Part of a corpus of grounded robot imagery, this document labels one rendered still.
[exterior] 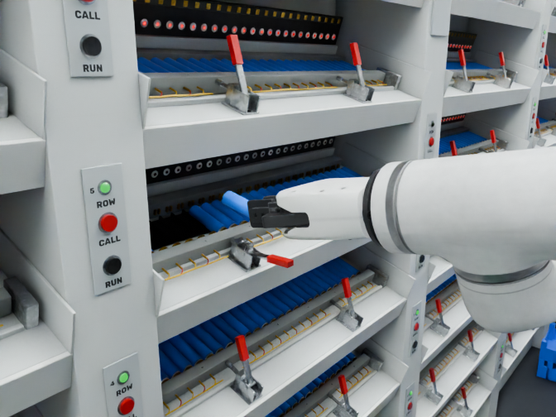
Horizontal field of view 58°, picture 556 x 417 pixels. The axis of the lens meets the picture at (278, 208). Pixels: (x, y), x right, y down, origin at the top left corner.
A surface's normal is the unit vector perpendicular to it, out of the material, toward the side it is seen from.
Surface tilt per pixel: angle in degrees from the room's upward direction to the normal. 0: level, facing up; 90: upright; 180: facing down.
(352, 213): 94
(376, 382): 18
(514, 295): 99
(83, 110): 90
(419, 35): 90
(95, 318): 90
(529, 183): 61
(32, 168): 108
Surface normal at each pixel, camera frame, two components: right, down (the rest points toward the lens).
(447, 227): -0.62, 0.40
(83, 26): 0.76, 0.18
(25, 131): 0.23, -0.86
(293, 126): 0.72, 0.47
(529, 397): 0.00, -0.96
